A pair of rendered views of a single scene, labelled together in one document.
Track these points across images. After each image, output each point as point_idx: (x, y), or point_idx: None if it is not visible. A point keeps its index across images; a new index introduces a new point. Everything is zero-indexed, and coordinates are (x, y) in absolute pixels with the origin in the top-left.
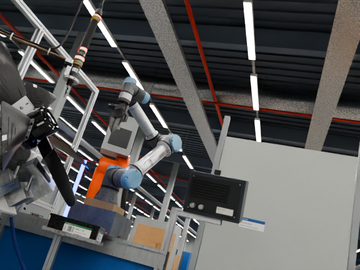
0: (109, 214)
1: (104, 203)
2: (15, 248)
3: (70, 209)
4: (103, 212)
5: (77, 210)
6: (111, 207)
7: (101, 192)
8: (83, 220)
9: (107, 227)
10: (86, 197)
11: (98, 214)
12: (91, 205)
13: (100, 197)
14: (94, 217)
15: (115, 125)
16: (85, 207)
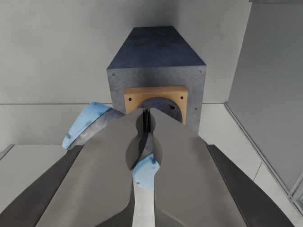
0: (118, 66)
1: (145, 92)
2: None
3: (195, 61)
4: (131, 65)
5: (180, 62)
6: (129, 90)
7: (163, 109)
8: (162, 58)
9: (117, 60)
10: (185, 91)
11: (140, 64)
12: (158, 67)
13: (158, 99)
14: (144, 62)
15: (108, 132)
16: (168, 65)
